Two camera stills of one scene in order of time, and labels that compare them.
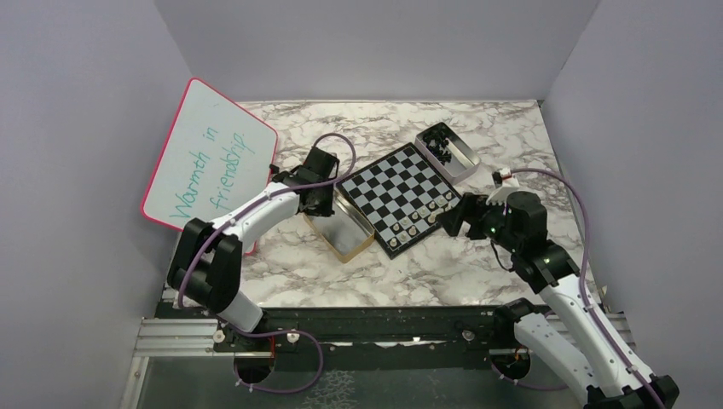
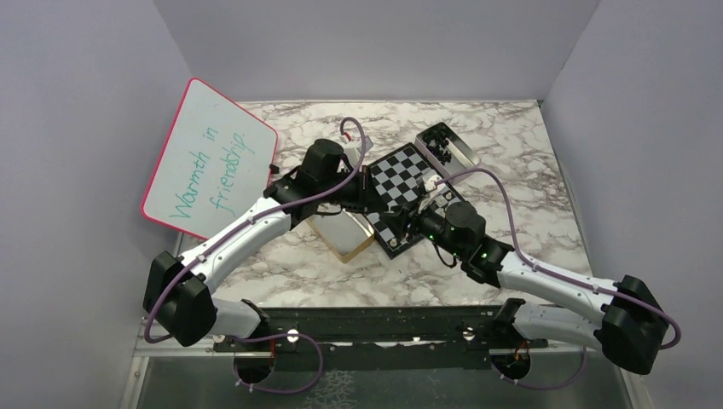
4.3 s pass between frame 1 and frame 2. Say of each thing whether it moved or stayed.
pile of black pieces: stayed
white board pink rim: stayed
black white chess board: stayed
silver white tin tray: stayed
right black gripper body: moved
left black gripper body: moved
